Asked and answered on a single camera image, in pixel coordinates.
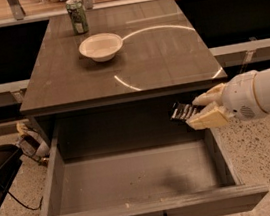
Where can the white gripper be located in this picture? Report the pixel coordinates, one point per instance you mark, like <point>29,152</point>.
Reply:
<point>240,96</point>

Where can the black rxbar chocolate wrapper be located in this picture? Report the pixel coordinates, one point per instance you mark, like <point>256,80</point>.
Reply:
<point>182,112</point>

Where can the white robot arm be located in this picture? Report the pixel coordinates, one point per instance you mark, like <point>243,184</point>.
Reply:
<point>262,90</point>

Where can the grey cabinet with top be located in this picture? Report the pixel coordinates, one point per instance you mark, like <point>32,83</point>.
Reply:
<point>162,60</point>

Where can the open grey top drawer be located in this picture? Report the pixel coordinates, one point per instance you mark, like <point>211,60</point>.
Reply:
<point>179,172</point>

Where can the white bowl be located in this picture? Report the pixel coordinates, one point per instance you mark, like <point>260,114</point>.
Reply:
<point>101,47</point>

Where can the green soda can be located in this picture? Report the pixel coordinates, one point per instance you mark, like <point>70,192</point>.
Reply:
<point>77,15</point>

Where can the clutter under cabinet left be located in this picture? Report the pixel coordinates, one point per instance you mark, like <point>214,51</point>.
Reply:
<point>32,144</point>

